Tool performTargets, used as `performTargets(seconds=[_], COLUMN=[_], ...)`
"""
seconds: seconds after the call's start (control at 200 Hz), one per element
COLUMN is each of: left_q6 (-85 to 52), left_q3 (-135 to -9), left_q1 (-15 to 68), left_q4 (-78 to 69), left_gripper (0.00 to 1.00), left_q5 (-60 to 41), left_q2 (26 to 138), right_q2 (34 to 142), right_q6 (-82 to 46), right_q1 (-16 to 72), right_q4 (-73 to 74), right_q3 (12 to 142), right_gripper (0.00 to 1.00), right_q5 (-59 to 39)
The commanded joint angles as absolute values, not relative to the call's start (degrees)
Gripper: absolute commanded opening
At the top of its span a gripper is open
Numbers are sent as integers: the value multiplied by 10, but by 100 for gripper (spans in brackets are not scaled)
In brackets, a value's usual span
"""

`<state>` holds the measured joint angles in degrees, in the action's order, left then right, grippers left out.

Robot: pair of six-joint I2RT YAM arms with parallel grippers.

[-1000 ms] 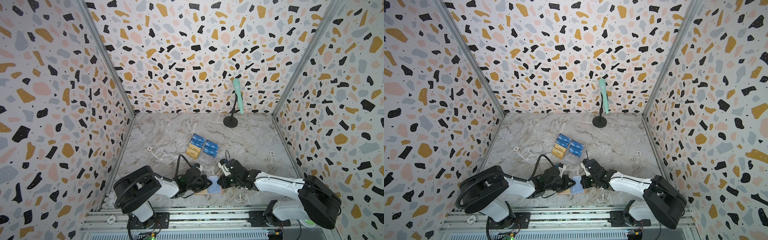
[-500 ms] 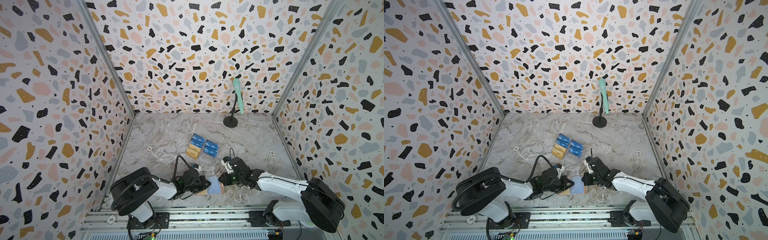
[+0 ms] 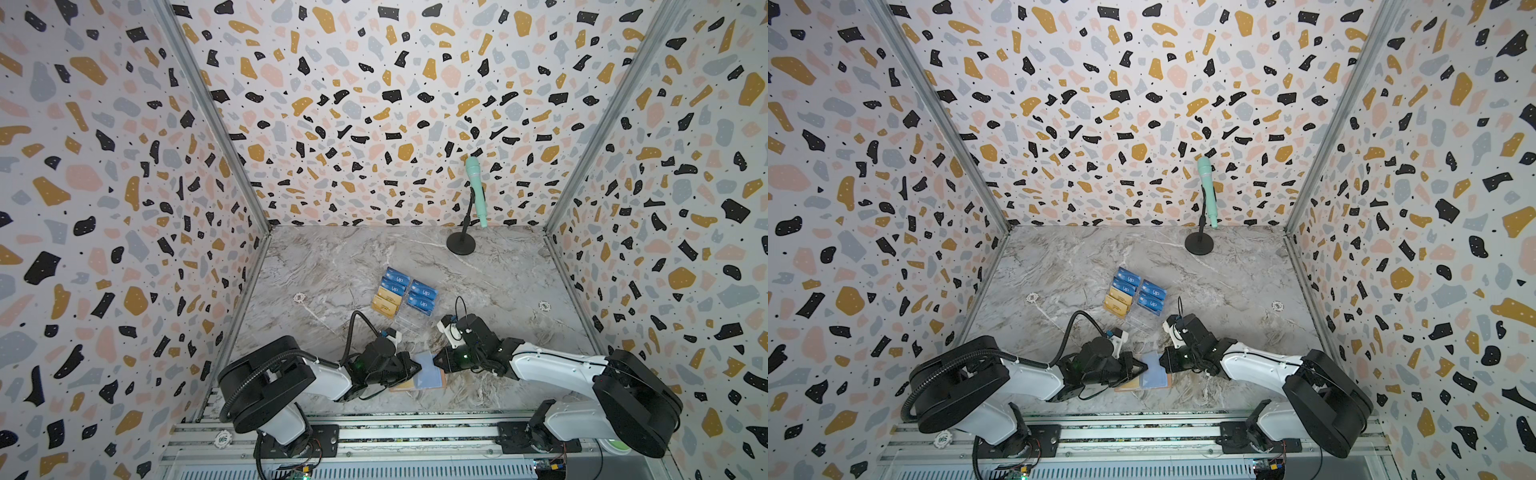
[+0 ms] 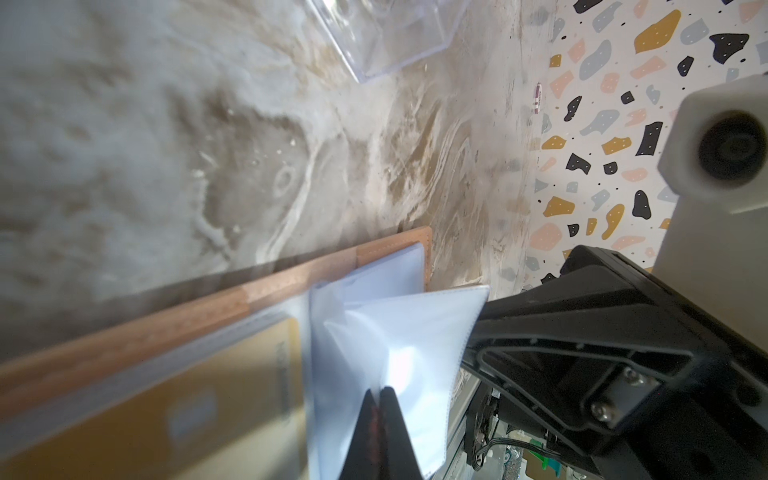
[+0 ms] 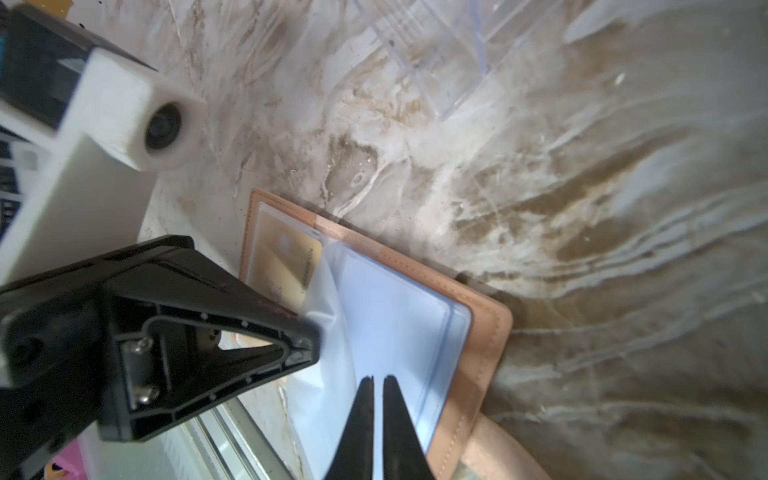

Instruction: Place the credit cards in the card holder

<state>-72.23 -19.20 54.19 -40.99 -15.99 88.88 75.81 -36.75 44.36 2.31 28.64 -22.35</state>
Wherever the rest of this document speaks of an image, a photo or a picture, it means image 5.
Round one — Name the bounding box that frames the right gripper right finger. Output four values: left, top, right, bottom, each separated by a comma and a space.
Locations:
382, 375, 435, 480

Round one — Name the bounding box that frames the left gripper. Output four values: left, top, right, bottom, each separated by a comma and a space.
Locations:
1, 235, 321, 479

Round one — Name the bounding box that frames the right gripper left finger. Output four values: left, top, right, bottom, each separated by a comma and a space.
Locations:
325, 377, 375, 480

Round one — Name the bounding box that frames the gold VIP card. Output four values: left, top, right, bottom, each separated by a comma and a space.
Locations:
244, 203, 323, 312

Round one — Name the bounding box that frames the pink leather card holder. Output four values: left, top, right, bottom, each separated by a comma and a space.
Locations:
240, 189, 545, 479

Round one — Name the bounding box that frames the clear acrylic card stand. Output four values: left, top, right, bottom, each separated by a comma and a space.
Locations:
356, 0, 562, 120

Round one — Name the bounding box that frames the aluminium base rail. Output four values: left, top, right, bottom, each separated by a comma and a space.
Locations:
160, 399, 293, 479

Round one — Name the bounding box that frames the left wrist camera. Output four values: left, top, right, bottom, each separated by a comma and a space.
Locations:
1, 2, 206, 283

